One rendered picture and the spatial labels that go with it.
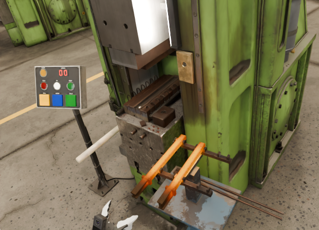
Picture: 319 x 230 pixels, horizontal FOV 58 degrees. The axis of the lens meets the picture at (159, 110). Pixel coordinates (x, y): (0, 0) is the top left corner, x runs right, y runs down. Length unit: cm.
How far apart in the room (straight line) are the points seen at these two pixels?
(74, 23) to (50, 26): 49
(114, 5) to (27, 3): 487
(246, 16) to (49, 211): 213
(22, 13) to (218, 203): 543
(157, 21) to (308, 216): 174
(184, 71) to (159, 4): 36
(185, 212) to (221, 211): 17
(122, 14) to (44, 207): 188
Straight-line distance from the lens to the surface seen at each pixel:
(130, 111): 181
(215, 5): 130
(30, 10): 632
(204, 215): 152
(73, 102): 195
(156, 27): 153
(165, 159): 140
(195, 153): 141
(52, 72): 204
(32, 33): 635
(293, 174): 270
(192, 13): 138
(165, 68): 212
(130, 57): 154
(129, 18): 144
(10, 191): 310
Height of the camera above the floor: 197
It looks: 36 degrees down
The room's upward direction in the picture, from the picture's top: 10 degrees counter-clockwise
